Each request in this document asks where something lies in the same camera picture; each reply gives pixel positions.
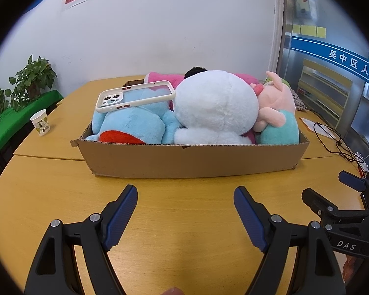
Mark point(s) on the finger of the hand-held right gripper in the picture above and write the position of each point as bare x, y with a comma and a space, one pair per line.
314, 201
351, 181

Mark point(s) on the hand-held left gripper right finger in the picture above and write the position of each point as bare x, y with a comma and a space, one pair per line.
248, 221

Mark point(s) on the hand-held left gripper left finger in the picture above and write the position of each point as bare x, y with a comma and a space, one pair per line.
123, 218

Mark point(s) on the brown cardboard box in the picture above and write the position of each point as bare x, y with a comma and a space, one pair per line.
187, 159

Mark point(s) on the light blue plush toy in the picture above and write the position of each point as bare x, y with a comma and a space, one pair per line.
132, 119

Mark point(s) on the pink pig plush toy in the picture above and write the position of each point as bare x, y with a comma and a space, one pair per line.
276, 98

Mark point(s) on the white phone case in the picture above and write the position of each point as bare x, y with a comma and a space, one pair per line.
106, 101

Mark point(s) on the white panda plush toy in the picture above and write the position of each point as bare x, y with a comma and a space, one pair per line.
215, 104

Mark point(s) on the person's right hand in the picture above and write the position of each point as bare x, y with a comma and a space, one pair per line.
350, 267

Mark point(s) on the person's left hand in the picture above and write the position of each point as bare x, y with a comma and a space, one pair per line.
173, 292

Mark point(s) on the white power strip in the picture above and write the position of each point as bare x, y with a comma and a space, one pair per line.
362, 159

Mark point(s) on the white paper sheet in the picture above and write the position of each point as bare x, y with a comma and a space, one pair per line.
310, 124

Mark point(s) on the yellow framed rack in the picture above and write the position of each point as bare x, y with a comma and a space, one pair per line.
325, 75

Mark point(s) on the printed paper cup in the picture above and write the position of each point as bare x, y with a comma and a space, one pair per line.
40, 123

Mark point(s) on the green cloth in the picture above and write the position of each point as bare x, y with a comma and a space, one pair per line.
15, 116

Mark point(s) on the yellow sticky note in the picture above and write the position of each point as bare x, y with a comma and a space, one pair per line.
308, 30
321, 32
296, 29

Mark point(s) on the large potted green plant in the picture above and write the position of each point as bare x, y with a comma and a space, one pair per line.
32, 76

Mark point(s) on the cartoon sheep poster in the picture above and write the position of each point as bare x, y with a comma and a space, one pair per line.
305, 0

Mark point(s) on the blue wall banner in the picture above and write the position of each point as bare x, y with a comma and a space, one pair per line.
341, 57

